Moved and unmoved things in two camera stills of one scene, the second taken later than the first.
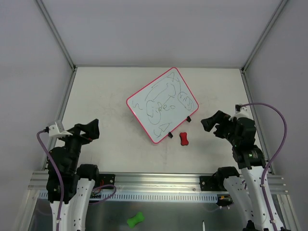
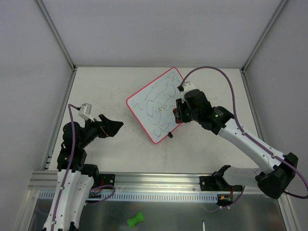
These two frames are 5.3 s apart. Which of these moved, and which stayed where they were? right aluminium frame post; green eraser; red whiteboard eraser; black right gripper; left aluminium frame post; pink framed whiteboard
Moved: black right gripper; red whiteboard eraser
Stayed: left aluminium frame post; green eraser; right aluminium frame post; pink framed whiteboard
